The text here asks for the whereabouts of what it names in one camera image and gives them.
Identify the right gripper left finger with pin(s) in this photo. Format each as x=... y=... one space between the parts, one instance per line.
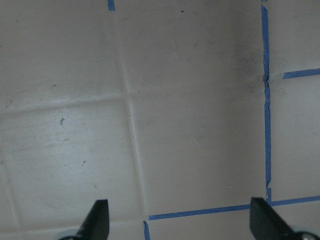
x=96 y=225

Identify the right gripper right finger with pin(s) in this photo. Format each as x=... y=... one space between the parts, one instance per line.
x=266 y=224

